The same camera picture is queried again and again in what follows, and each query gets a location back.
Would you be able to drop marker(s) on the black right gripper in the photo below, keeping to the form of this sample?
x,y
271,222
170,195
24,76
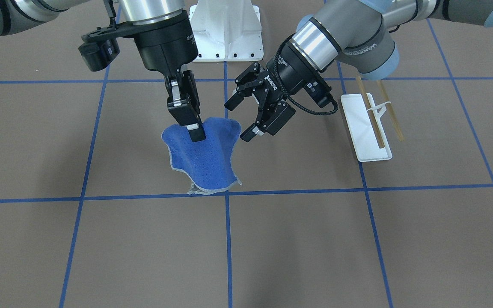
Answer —
x,y
166,46

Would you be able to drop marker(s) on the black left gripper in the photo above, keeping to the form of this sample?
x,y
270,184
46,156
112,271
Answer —
x,y
296,76

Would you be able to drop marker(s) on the blue towel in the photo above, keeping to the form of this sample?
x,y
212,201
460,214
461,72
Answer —
x,y
207,163

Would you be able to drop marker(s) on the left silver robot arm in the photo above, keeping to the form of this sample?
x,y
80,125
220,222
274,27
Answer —
x,y
356,32

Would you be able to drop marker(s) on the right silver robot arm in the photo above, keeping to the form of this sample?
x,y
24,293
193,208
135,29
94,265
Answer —
x,y
17,16

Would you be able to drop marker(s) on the white towel rack with wooden bars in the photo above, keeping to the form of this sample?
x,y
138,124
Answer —
x,y
363,120

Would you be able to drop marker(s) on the brown paper table cover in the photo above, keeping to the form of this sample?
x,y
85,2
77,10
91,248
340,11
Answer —
x,y
92,215

